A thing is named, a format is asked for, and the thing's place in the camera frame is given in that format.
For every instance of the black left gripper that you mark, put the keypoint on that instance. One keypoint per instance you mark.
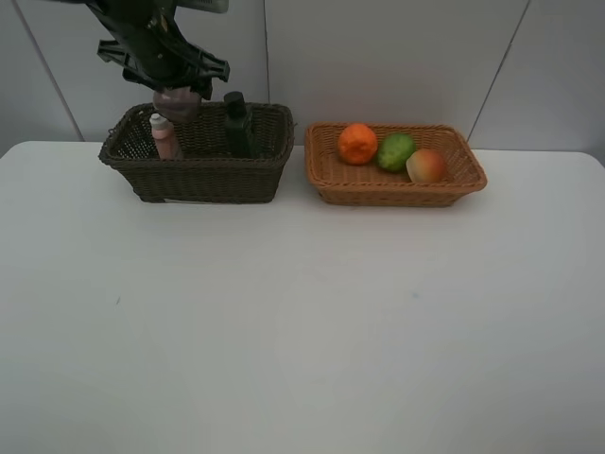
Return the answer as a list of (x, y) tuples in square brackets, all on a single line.
[(148, 44)]

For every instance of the translucent mauve plastic cup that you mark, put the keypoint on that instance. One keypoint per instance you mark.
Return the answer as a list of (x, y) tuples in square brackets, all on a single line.
[(180, 105)]

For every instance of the dark green pump bottle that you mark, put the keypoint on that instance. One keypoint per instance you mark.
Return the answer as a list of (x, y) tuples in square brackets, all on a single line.
[(239, 131)]

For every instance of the pink bottle white cap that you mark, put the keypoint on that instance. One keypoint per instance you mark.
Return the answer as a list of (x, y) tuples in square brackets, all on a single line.
[(165, 138)]

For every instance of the orange mandarin fruit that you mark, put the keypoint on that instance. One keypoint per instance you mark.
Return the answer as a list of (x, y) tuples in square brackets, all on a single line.
[(357, 144)]

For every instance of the green lime fruit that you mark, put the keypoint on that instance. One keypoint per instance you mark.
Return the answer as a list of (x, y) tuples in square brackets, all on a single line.
[(394, 151)]

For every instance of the red yellow peach fruit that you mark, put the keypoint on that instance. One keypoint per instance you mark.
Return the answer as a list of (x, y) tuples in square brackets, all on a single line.
[(426, 165)]

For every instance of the dark brown wicker basket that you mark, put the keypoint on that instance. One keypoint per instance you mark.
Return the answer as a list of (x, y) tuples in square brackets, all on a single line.
[(208, 172)]

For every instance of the light orange wicker basket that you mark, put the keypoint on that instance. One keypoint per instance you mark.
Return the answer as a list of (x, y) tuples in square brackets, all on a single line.
[(341, 184)]

